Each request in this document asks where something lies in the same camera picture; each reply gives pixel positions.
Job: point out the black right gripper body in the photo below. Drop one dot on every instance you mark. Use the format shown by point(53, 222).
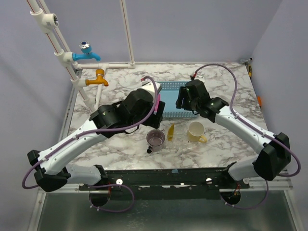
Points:
point(193, 105)

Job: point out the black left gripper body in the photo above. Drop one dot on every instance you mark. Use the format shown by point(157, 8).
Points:
point(139, 118)

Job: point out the light blue perforated basket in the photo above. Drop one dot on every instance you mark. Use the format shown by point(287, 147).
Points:
point(169, 94)

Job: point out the purple mug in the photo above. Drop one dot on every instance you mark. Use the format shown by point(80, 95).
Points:
point(155, 141)

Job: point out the yellow mug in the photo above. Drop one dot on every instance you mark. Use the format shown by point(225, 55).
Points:
point(196, 132)

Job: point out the clear textured glass tray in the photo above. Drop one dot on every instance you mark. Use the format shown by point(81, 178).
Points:
point(178, 143)

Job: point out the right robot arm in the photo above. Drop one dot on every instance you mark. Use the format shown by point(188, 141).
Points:
point(272, 150)

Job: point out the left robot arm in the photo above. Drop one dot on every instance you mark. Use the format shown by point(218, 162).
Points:
point(52, 168)

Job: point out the orange tap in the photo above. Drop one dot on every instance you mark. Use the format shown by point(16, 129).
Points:
point(99, 73)

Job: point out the orange clip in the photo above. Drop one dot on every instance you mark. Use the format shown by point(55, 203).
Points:
point(259, 101)

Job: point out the yellow clamp tool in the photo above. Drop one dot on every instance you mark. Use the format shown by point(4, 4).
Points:
point(247, 63)

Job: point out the blue tap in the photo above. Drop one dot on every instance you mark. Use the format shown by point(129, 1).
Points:
point(86, 52)

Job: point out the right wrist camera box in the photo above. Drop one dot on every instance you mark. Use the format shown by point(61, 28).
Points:
point(198, 77)

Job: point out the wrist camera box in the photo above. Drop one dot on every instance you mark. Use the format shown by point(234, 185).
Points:
point(149, 87)
point(198, 77)

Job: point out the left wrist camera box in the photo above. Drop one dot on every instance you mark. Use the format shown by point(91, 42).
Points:
point(149, 87)

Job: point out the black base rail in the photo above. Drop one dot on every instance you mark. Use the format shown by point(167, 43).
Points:
point(166, 184)

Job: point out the white pvc pipe frame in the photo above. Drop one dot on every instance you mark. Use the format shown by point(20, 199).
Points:
point(49, 25)

